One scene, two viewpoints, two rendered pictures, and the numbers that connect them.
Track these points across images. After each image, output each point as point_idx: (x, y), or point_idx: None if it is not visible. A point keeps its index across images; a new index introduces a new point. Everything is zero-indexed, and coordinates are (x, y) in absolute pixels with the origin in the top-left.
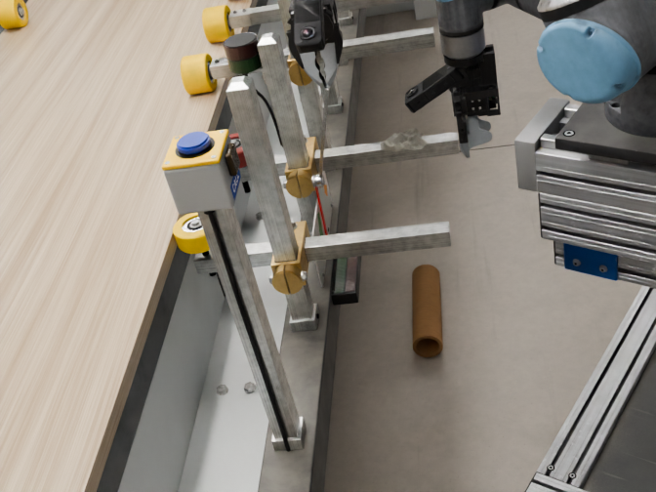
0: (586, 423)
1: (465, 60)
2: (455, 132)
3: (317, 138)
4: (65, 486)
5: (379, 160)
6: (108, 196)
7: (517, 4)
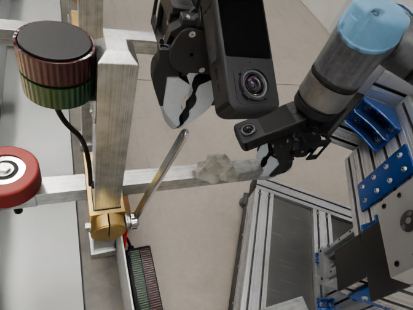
0: (252, 308)
1: (329, 115)
2: (256, 159)
3: (90, 124)
4: None
5: (188, 186)
6: None
7: (412, 72)
